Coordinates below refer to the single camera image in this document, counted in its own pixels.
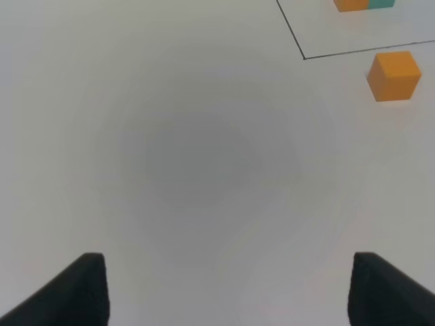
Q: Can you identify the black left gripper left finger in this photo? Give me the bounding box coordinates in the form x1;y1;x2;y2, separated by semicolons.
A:
1;253;110;326

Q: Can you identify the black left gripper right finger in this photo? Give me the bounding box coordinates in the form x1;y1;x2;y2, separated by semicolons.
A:
347;252;434;326

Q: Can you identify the template teal cube block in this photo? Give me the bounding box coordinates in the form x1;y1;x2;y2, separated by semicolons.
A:
367;0;396;10

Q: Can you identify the template orange cube block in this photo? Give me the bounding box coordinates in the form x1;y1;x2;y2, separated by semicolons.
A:
333;0;370;12

